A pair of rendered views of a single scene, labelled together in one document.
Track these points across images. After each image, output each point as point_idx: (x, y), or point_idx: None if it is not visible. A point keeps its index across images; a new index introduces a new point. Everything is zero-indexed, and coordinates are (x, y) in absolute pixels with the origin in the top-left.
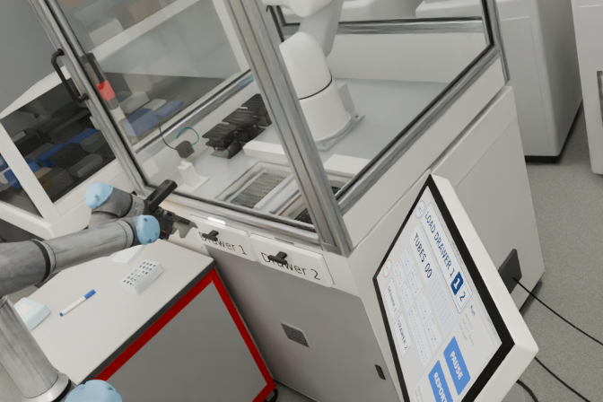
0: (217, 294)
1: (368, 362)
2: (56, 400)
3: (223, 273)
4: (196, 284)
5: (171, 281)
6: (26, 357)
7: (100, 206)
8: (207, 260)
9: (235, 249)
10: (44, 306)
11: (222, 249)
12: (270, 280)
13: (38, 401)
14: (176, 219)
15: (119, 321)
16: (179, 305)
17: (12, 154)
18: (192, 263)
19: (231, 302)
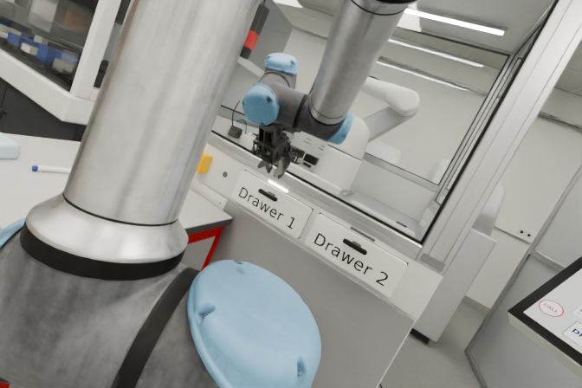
0: (208, 250)
1: (342, 387)
2: (163, 268)
3: (221, 236)
4: (209, 229)
5: (190, 212)
6: (206, 104)
7: (285, 74)
8: (227, 216)
9: (281, 218)
10: (18, 146)
11: (258, 213)
12: (287, 262)
13: (118, 239)
14: (289, 154)
15: None
16: (188, 239)
17: (107, 17)
18: (210, 210)
19: (207, 265)
